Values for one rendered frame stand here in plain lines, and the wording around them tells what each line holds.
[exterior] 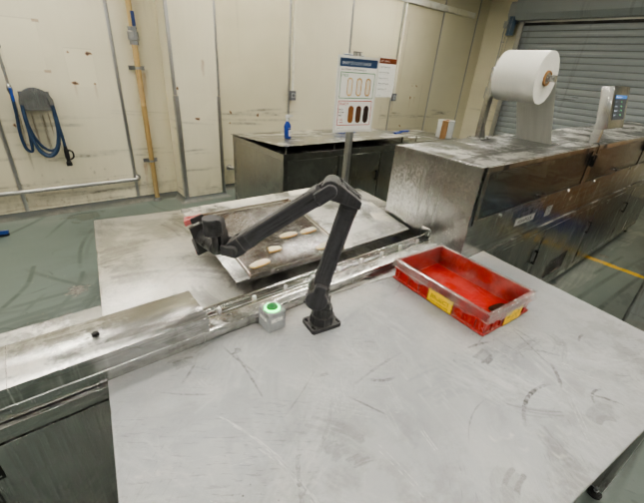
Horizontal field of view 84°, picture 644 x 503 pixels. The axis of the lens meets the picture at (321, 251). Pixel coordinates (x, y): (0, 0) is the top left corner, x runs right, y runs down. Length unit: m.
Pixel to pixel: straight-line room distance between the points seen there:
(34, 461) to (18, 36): 3.95
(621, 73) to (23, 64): 8.14
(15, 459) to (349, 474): 0.88
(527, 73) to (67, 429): 2.50
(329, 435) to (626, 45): 7.75
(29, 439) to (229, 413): 0.53
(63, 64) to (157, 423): 4.08
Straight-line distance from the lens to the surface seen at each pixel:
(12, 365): 1.24
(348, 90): 2.49
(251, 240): 1.17
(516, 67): 2.44
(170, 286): 1.57
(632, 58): 8.11
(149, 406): 1.13
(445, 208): 1.91
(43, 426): 1.29
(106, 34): 4.79
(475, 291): 1.71
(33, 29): 4.71
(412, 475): 1.01
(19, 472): 1.39
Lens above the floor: 1.65
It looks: 27 degrees down
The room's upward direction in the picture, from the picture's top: 4 degrees clockwise
